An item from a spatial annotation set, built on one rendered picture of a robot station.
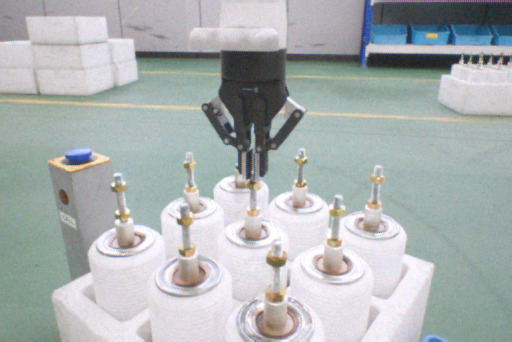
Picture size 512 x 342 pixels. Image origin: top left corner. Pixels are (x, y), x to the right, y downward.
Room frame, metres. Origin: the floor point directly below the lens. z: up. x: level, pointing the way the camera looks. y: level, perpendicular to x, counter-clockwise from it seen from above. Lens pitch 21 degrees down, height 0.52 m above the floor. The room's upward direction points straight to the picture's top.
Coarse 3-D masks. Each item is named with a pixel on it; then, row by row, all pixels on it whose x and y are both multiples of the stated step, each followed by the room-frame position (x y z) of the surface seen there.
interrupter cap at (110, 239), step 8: (112, 232) 0.46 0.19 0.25; (136, 232) 0.46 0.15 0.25; (144, 232) 0.46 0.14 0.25; (152, 232) 0.46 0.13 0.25; (104, 240) 0.44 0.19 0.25; (112, 240) 0.44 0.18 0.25; (136, 240) 0.44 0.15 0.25; (144, 240) 0.44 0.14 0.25; (152, 240) 0.44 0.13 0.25; (96, 248) 0.42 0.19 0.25; (104, 248) 0.42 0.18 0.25; (112, 248) 0.42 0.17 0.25; (120, 248) 0.42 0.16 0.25; (128, 248) 0.42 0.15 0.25; (136, 248) 0.42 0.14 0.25; (144, 248) 0.42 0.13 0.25; (112, 256) 0.40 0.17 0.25; (120, 256) 0.40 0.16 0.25; (128, 256) 0.41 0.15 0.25
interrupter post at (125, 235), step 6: (126, 222) 0.44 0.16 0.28; (132, 222) 0.44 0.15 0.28; (120, 228) 0.43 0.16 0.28; (126, 228) 0.43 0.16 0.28; (132, 228) 0.44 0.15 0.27; (120, 234) 0.43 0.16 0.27; (126, 234) 0.43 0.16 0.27; (132, 234) 0.44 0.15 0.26; (120, 240) 0.43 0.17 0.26; (126, 240) 0.43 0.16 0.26; (132, 240) 0.44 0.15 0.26
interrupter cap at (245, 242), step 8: (232, 224) 0.48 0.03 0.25; (240, 224) 0.48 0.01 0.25; (264, 224) 0.48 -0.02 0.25; (272, 224) 0.48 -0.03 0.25; (232, 232) 0.46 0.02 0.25; (240, 232) 0.46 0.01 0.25; (264, 232) 0.46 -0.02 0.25; (272, 232) 0.46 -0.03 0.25; (280, 232) 0.46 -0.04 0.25; (232, 240) 0.44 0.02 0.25; (240, 240) 0.44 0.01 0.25; (248, 240) 0.44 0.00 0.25; (256, 240) 0.44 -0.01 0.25; (264, 240) 0.44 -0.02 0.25; (272, 240) 0.44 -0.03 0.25; (248, 248) 0.42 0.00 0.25; (256, 248) 0.42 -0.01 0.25
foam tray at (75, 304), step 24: (288, 264) 0.49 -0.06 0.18; (408, 264) 0.49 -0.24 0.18; (432, 264) 0.49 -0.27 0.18; (72, 288) 0.44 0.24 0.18; (288, 288) 0.44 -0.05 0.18; (408, 288) 0.44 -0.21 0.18; (72, 312) 0.39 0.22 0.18; (96, 312) 0.39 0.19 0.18; (144, 312) 0.39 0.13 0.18; (384, 312) 0.39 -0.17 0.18; (408, 312) 0.40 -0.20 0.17; (72, 336) 0.40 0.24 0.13; (96, 336) 0.36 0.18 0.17; (120, 336) 0.35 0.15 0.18; (144, 336) 0.37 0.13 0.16; (384, 336) 0.35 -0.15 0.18; (408, 336) 0.42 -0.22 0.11
